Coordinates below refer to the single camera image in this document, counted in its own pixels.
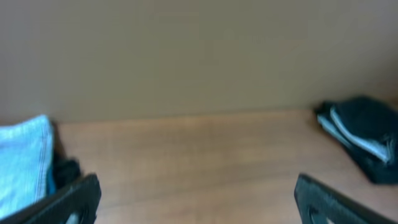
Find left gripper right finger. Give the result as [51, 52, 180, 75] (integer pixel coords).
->
[294, 173, 396, 224]

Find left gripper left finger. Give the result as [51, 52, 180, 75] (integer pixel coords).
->
[1, 174, 101, 224]

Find black shorts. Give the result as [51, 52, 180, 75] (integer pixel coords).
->
[313, 95, 397, 185]

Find dark blue shirt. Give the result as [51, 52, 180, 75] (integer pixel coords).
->
[46, 166, 57, 196]

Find small black garment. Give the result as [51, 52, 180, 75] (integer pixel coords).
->
[52, 152, 81, 190]

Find light blue denim shorts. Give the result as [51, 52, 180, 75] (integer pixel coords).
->
[1, 115, 54, 219]

